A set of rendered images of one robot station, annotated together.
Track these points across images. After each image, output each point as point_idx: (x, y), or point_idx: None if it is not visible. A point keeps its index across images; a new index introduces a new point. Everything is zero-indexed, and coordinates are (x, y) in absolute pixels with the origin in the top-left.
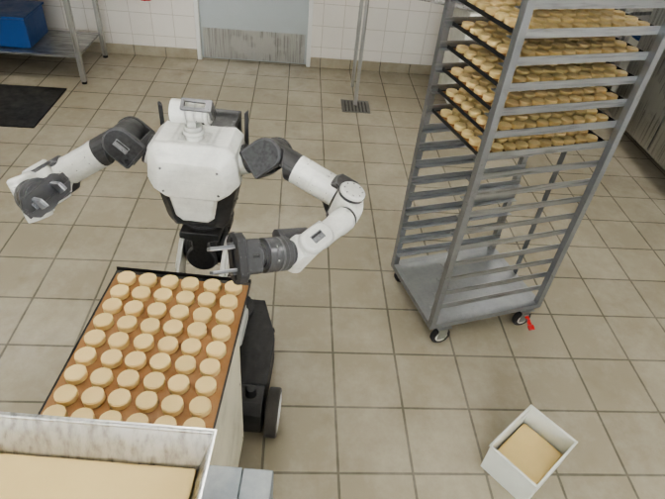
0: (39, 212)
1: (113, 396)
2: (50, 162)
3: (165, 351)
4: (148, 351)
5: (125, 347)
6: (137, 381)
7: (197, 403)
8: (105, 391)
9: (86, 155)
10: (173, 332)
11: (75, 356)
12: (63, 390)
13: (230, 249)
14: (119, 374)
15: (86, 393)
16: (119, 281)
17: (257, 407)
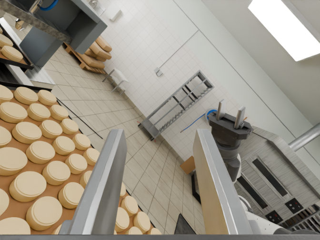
0: (213, 118)
1: (35, 128)
2: (250, 210)
3: (37, 199)
4: (57, 194)
5: (81, 180)
6: (30, 150)
7: None
8: (48, 140)
9: (272, 225)
10: (58, 229)
11: (95, 149)
12: (73, 125)
13: (217, 213)
14: (54, 149)
15: (58, 126)
16: (153, 228)
17: None
